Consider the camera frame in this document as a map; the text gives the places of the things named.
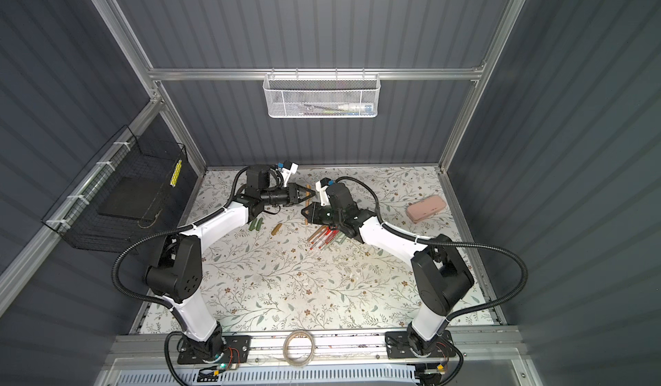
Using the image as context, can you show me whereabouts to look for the coiled clear cable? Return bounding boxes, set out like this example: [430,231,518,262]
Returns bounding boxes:
[282,329,317,369]

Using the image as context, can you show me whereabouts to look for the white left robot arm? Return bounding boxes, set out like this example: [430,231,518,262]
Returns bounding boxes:
[146,161,315,343]

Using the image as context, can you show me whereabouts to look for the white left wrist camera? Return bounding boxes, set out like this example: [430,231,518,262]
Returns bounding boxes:
[277,161,299,186]

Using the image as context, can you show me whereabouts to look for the pink glasses case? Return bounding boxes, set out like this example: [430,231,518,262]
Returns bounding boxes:
[406,195,447,224]

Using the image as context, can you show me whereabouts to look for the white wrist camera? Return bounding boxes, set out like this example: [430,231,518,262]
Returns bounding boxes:
[277,161,299,186]
[315,178,335,206]

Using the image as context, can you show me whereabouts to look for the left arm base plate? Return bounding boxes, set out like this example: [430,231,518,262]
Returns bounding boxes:
[177,335,252,365]

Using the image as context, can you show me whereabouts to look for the black wire basket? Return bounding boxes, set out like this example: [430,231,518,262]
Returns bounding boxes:
[42,131,196,253]

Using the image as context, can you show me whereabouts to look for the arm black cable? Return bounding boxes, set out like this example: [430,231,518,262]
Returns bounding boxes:
[111,166,254,386]
[334,175,530,386]

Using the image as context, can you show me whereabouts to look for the white vent grille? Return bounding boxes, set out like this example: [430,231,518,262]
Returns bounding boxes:
[115,364,419,386]

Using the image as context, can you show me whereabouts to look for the black foam pad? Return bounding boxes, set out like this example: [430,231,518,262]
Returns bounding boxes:
[97,177,163,223]

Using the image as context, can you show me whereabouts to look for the brown pen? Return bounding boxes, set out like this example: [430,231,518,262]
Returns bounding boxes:
[307,226,328,243]
[304,184,310,226]

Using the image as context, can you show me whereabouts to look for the white wire mesh basket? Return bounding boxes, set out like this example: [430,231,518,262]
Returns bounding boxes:
[263,73,381,119]

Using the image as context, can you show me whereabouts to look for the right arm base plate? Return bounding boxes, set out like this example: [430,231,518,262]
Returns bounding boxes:
[384,330,457,360]

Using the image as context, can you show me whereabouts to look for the pens in white basket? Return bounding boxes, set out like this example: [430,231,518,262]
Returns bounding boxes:
[301,103,376,117]

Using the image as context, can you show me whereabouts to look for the yellow marker in basket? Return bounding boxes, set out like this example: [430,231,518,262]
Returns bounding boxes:
[169,159,182,187]

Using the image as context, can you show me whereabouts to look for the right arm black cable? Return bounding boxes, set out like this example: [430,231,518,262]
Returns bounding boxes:
[334,175,530,386]

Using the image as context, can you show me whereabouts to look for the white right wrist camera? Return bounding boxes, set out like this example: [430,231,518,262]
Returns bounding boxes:
[315,178,335,206]

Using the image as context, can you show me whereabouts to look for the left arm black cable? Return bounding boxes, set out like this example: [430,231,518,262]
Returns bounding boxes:
[111,166,254,386]

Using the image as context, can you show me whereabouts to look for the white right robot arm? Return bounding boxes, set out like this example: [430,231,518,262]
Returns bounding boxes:
[301,178,474,353]

